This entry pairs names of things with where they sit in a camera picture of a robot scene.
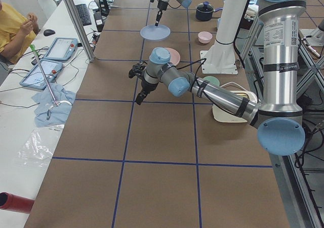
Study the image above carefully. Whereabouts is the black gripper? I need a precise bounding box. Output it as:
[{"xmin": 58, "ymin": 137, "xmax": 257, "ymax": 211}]
[
  {"xmin": 128, "ymin": 62, "xmax": 158, "ymax": 105},
  {"xmin": 150, "ymin": 0, "xmax": 169, "ymax": 26}
]

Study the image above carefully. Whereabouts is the light blue plate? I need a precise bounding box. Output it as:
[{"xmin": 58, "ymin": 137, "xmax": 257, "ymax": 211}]
[{"xmin": 140, "ymin": 25, "xmax": 171, "ymax": 41}]

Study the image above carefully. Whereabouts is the pink plate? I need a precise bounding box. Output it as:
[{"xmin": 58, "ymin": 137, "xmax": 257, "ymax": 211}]
[{"xmin": 165, "ymin": 48, "xmax": 180, "ymax": 66}]

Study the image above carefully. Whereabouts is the dark blue pot with lid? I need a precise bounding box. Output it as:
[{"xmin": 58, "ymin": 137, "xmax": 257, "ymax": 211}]
[{"xmin": 195, "ymin": 1, "xmax": 223, "ymax": 22}]

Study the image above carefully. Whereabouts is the pink bowl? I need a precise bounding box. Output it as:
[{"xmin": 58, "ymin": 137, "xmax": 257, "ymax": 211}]
[{"xmin": 198, "ymin": 31, "xmax": 213, "ymax": 44}]

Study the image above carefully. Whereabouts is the light blue cup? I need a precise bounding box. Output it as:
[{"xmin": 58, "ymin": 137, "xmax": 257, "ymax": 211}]
[{"xmin": 217, "ymin": 18, "xmax": 221, "ymax": 30}]

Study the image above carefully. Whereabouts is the green bowl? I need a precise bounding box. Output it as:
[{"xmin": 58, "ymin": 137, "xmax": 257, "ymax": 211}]
[{"xmin": 204, "ymin": 75, "xmax": 220, "ymax": 86}]

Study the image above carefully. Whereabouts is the black keyboard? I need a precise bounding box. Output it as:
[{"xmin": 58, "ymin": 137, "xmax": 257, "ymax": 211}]
[{"xmin": 75, "ymin": 4, "xmax": 92, "ymax": 26}]

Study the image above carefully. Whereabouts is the upper teach pendant tablet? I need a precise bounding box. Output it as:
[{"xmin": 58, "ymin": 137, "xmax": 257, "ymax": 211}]
[{"xmin": 44, "ymin": 37, "xmax": 78, "ymax": 62}]

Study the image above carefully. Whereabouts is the teach pendant tablet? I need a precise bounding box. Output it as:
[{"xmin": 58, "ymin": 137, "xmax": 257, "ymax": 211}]
[
  {"xmin": 44, "ymin": 37, "xmax": 78, "ymax": 62},
  {"xmin": 19, "ymin": 59, "xmax": 63, "ymax": 90}
]

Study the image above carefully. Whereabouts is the light blue cloth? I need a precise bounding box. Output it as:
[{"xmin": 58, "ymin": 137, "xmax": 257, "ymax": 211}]
[{"xmin": 32, "ymin": 83, "xmax": 76, "ymax": 127}]

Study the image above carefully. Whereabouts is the lower teach pendant tablet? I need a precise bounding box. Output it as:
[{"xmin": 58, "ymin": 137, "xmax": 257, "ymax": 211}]
[{"xmin": 19, "ymin": 59, "xmax": 63, "ymax": 90}]

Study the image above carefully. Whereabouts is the black computer mouse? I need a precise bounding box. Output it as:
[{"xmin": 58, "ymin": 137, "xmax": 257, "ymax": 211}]
[{"xmin": 43, "ymin": 29, "xmax": 55, "ymax": 36}]

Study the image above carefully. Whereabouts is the metal grabber stick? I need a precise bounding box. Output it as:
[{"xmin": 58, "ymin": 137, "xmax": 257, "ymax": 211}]
[{"xmin": 29, "ymin": 44, "xmax": 60, "ymax": 106}]

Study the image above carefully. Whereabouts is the clear plastic bag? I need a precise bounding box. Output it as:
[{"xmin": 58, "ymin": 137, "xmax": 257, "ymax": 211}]
[{"xmin": 15, "ymin": 128, "xmax": 58, "ymax": 169}]

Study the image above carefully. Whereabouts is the person in yellow shirt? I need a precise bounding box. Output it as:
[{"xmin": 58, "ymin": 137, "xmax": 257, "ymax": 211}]
[{"xmin": 1, "ymin": 2, "xmax": 39, "ymax": 64}]

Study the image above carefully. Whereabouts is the red cylinder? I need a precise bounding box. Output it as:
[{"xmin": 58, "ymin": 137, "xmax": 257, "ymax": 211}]
[{"xmin": 1, "ymin": 192, "xmax": 34, "ymax": 214}]

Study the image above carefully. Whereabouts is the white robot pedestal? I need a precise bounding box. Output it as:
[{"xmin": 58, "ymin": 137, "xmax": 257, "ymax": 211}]
[{"xmin": 202, "ymin": 0, "xmax": 250, "ymax": 74}]

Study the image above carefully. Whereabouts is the aluminium frame post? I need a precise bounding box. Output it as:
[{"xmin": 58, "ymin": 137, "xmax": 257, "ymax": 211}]
[{"xmin": 64, "ymin": 0, "xmax": 95, "ymax": 62}]

